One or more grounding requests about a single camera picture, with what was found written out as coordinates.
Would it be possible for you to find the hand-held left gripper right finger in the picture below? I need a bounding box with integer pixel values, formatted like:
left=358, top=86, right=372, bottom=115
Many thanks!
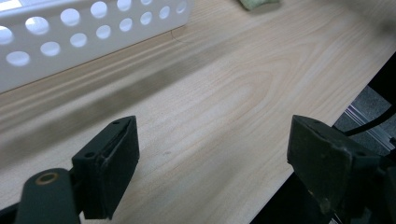
left=287, top=114, right=386, bottom=217

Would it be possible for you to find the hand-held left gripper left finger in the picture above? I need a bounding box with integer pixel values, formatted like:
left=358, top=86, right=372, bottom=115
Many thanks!
left=71, top=115, right=140, bottom=220

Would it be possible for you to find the white perforated plastic basket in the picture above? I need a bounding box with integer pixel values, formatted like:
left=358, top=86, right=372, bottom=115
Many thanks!
left=0, top=0, right=195, bottom=94

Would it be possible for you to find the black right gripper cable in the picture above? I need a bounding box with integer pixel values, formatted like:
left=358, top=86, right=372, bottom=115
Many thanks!
left=344, top=105, right=396, bottom=137

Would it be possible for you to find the green cloth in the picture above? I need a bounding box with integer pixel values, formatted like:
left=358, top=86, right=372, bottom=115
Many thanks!
left=237, top=0, right=281, bottom=12

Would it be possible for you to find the aluminium rail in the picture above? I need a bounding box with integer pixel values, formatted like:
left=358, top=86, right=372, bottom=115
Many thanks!
left=345, top=104, right=396, bottom=152

